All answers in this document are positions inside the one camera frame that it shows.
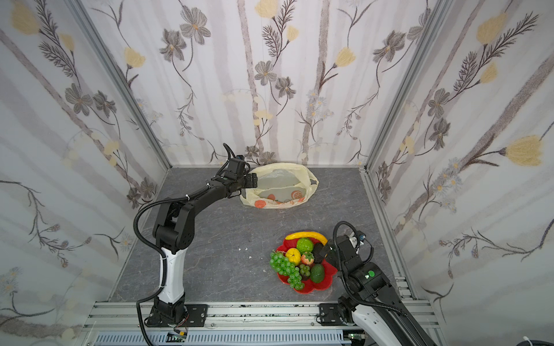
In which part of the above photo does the red flower-shaped plastic bowl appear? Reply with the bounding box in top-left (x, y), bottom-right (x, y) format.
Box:
top-left (270, 232), bottom-right (338, 294)

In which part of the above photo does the small black fake fruit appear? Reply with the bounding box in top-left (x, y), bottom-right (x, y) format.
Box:
top-left (312, 242), bottom-right (326, 264)

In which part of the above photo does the dark green fake fruit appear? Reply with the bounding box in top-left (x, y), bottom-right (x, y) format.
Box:
top-left (310, 264), bottom-right (325, 284)

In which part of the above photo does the fake red strawberry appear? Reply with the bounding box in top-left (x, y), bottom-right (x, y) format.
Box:
top-left (301, 252), bottom-right (315, 267)

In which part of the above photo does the bright green fake fruit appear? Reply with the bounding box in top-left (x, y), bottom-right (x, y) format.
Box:
top-left (296, 237), bottom-right (314, 255)

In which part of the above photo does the yellow fake banana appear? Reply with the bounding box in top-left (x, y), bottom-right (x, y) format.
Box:
top-left (285, 232), bottom-right (328, 245)

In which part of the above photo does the pale yellow plastic bag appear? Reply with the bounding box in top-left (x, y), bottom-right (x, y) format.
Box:
top-left (240, 163), bottom-right (319, 210)

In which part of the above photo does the yellow fake lemon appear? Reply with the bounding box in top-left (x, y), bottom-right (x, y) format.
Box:
top-left (285, 248), bottom-right (302, 266)

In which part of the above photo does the green fake grape bunch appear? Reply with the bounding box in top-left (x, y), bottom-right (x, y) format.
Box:
top-left (270, 252), bottom-right (304, 291)

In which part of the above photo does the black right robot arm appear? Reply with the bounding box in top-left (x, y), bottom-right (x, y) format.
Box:
top-left (331, 236), bottom-right (436, 345)

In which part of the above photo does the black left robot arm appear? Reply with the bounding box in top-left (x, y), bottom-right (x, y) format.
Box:
top-left (133, 143), bottom-right (258, 345)

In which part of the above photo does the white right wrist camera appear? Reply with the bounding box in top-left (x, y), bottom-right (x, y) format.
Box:
top-left (349, 232), bottom-right (366, 252)

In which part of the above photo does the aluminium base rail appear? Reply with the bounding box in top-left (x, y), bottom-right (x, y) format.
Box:
top-left (81, 300), bottom-right (447, 346)

